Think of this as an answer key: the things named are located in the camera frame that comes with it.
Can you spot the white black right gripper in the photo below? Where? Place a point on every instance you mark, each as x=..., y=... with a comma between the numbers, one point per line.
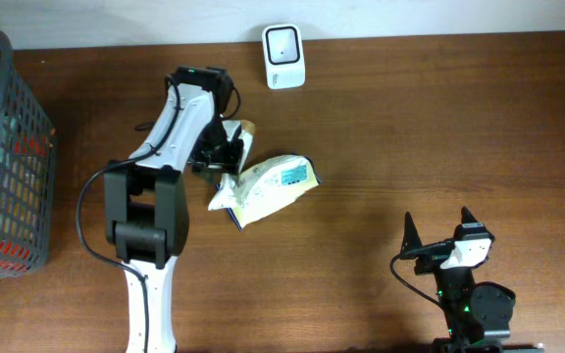
x=431, y=256

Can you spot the dark grey plastic basket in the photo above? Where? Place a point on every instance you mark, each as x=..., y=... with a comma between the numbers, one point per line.
x=21, y=114

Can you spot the orange red snack bag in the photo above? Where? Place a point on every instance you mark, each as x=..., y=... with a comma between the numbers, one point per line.
x=25, y=178

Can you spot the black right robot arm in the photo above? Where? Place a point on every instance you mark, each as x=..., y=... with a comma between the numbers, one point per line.
x=477, y=314

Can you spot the cream snack bag blue label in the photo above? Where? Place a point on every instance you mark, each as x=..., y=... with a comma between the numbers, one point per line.
x=264, y=188

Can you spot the white barcode scanner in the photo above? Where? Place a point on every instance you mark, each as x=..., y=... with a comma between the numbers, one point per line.
x=283, y=56

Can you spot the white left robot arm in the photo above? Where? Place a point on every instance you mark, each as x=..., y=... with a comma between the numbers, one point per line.
x=146, y=209

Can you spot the white tube with gold cap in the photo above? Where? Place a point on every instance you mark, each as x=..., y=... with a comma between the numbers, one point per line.
x=240, y=133

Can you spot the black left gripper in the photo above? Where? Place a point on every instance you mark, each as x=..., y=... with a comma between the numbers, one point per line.
x=229, y=161

